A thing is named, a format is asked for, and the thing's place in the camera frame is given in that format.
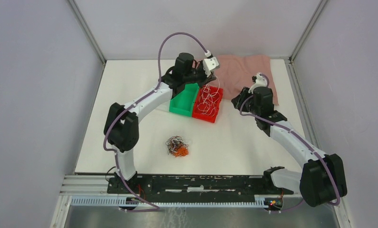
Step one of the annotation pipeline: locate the green plastic bin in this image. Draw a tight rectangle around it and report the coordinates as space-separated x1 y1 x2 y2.
169 83 199 117

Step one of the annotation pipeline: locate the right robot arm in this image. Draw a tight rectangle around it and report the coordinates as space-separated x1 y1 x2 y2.
231 86 348 207

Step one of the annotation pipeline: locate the white cable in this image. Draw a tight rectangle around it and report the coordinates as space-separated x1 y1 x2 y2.
201 74 223 117
197 88 220 118

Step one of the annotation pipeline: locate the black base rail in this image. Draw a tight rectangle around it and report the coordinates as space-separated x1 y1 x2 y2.
106 171 294 204

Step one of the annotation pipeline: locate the red plastic bin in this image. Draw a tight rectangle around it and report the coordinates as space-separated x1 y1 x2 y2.
192 85 223 123

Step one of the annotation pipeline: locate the white slotted cable duct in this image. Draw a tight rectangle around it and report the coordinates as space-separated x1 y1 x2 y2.
70 196 268 209

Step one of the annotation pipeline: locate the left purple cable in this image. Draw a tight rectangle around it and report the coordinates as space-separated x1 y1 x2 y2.
103 32 212 213

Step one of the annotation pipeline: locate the pink cloth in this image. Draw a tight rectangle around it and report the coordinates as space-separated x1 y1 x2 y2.
209 55 279 105

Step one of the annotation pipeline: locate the cable bundle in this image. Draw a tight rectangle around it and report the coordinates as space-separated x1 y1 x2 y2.
165 136 189 158

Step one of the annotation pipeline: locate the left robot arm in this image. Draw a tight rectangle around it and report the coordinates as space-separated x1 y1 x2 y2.
103 53 220 193

